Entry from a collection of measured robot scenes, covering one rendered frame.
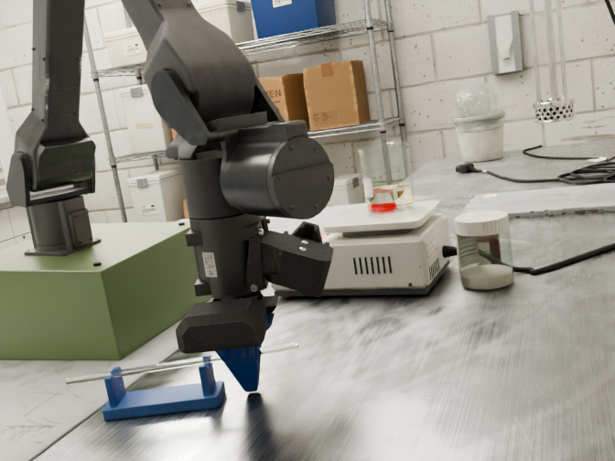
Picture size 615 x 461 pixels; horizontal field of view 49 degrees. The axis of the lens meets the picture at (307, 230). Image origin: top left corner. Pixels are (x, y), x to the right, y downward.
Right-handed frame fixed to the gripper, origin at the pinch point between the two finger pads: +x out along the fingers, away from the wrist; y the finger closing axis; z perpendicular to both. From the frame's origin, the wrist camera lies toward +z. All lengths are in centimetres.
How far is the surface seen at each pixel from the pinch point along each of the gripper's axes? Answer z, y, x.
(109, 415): -11.8, -2.3, 3.4
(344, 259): 8.8, 22.9, -0.8
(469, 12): 74, 266, -43
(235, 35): -32, 263, -46
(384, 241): 13.6, 21.5, -2.7
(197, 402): -4.3, -2.3, 3.1
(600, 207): 48, 50, 3
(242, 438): 0.2, -8.0, 3.5
